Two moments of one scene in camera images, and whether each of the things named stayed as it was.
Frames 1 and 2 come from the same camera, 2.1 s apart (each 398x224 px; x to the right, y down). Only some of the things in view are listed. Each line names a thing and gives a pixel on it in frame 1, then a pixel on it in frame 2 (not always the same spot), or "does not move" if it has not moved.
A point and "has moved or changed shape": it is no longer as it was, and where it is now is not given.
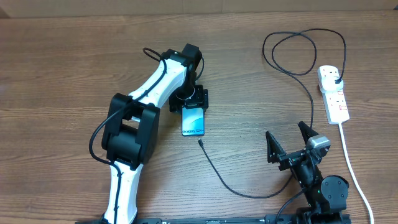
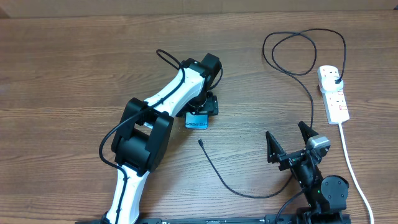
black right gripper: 274,154 does not move
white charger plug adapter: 329,85 does not move
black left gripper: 201,99 -> 210,106
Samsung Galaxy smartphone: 193,121 has moved or changed shape
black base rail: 272,219 does not move
